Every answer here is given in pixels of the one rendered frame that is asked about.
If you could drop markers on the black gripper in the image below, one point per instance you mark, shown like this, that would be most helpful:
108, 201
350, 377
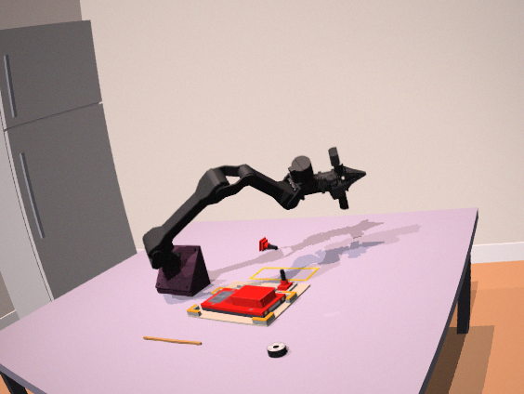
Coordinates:
350, 177

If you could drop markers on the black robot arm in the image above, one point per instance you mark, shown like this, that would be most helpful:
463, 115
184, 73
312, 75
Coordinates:
213, 187

